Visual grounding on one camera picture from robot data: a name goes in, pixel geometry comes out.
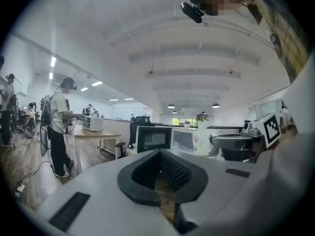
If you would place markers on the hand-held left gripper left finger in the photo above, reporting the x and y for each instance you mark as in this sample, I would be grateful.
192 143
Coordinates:
103 193

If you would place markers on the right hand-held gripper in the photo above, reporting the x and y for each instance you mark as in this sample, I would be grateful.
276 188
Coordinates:
268 129

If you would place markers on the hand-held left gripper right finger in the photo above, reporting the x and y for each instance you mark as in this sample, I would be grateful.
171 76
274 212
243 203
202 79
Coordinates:
216 188

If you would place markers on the white mug with print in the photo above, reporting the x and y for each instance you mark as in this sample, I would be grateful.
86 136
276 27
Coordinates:
203 144

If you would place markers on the white microwave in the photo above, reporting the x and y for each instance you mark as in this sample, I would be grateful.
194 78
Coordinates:
153 139

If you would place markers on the purple flower potted plant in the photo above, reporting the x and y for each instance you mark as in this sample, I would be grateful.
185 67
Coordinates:
203 125

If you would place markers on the variegated leaf potted plant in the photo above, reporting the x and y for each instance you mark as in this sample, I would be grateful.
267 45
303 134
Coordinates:
187 125

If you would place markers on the window with green view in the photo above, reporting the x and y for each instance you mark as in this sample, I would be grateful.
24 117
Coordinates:
178 122

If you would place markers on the wooden table with white legs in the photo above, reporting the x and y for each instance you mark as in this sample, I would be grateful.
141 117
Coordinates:
98 133

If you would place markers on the white countertop oven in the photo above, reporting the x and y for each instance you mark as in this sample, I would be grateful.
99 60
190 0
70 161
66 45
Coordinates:
93 125

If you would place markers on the black office chair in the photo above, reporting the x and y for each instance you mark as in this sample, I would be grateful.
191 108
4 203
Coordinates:
142 121

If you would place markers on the white power strip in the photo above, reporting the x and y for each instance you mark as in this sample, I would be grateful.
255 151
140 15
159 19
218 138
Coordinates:
19 190

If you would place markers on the person's plaid shirt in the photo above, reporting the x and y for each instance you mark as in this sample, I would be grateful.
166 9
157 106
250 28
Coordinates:
283 33

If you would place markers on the ceiling light panels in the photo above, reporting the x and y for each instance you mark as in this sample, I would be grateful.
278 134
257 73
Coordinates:
53 61

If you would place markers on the black head-mounted camera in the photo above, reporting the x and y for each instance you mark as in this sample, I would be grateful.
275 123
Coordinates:
192 11

